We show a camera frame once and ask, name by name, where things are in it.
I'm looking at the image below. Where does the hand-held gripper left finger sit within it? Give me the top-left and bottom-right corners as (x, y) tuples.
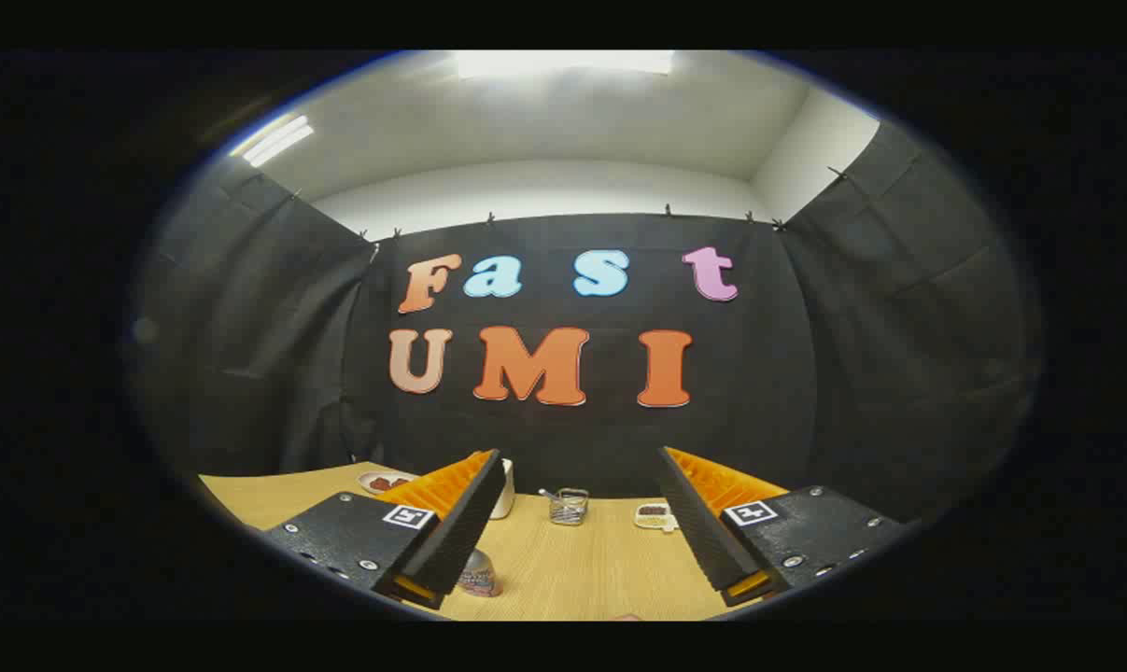
(262, 449), (508, 610)

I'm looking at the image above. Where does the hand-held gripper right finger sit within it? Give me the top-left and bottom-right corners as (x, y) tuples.
(657, 446), (909, 608)

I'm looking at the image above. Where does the silver juice bottle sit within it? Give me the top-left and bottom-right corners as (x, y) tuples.
(458, 549), (503, 598)

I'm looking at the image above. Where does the white toaster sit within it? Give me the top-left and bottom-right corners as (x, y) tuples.
(488, 457), (515, 520)

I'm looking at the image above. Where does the white oval plate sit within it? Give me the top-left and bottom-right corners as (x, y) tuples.
(358, 470), (419, 496)

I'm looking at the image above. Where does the wooden table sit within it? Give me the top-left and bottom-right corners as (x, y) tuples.
(199, 462), (788, 622)

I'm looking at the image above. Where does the black backdrop cloth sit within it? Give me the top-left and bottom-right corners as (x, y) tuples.
(134, 121), (1040, 524)

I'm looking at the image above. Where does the double bar ceiling light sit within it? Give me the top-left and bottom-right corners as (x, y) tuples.
(230, 114), (315, 169)

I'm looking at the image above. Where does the long ceiling light panel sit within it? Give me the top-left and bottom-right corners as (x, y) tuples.
(456, 50), (676, 79)

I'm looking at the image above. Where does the wire rack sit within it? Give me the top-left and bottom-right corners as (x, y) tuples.
(548, 487), (590, 526)

